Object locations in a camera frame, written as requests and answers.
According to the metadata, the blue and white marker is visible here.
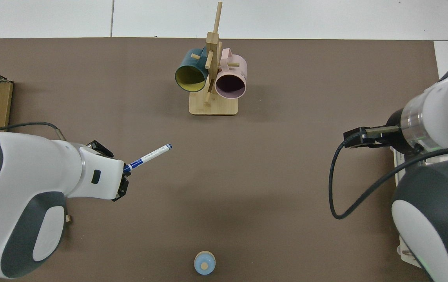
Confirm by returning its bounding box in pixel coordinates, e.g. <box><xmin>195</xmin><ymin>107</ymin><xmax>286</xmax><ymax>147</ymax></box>
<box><xmin>123</xmin><ymin>144</ymin><xmax>172</xmax><ymax>174</ymax></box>

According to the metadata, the brown table cloth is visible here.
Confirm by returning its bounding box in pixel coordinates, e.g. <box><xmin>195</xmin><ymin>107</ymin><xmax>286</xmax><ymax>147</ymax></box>
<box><xmin>0</xmin><ymin>37</ymin><xmax>446</xmax><ymax>282</ymax></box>

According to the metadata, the dark teal mug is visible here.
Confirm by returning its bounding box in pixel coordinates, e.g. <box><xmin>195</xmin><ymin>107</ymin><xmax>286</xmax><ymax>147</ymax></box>
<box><xmin>175</xmin><ymin>47</ymin><xmax>210</xmax><ymax>93</ymax></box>

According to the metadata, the wooden cup stand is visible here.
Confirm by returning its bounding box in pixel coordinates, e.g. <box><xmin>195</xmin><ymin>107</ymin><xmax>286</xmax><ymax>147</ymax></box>
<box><xmin>189</xmin><ymin>2</ymin><xmax>239</xmax><ymax>116</ymax></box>

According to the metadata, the pink mug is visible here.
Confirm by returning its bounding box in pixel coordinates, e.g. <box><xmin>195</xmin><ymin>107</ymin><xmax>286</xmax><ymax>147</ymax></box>
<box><xmin>214</xmin><ymin>48</ymin><xmax>248</xmax><ymax>99</ymax></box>

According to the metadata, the small blue round thing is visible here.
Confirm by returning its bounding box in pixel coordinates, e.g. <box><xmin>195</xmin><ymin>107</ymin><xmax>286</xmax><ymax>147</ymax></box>
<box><xmin>194</xmin><ymin>251</ymin><xmax>216</xmax><ymax>275</ymax></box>

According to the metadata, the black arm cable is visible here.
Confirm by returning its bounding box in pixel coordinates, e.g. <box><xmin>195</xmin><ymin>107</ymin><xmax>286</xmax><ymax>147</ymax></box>
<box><xmin>328</xmin><ymin>133</ymin><xmax>448</xmax><ymax>220</ymax></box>
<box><xmin>0</xmin><ymin>122</ymin><xmax>67</xmax><ymax>142</ymax></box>

